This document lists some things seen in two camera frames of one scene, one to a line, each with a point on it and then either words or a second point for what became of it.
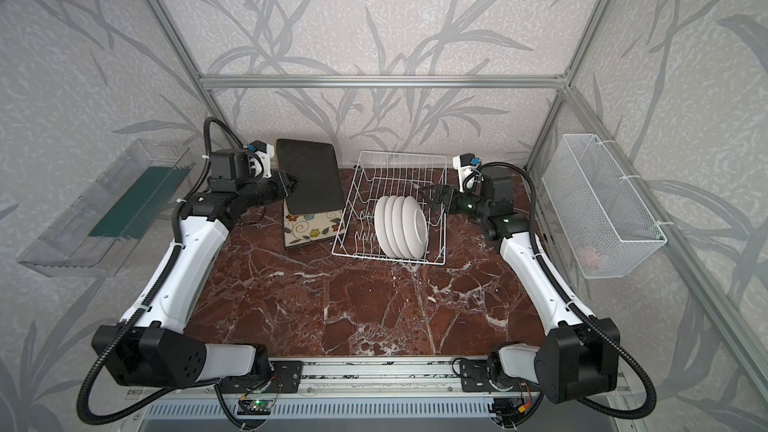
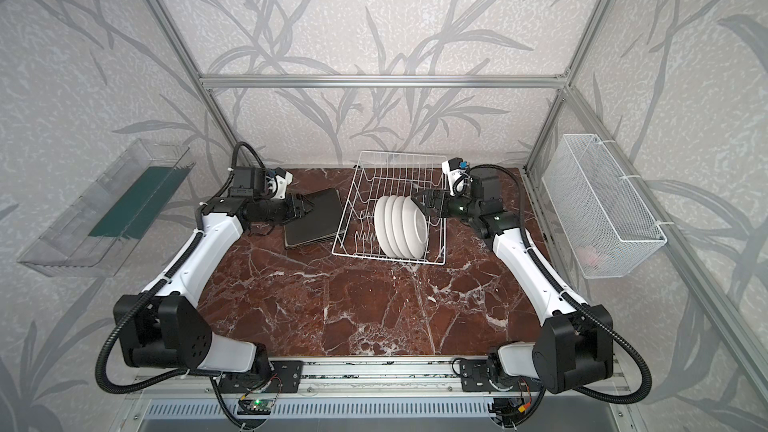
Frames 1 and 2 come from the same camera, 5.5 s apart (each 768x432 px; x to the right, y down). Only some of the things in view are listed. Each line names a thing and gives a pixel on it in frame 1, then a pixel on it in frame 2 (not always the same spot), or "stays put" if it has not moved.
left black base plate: (286, 377) stays put
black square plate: (313, 165) to (324, 222)
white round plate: (379, 225) stays put
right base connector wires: (505, 411) stays put
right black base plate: (474, 376) stays put
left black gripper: (279, 183) to (294, 207)
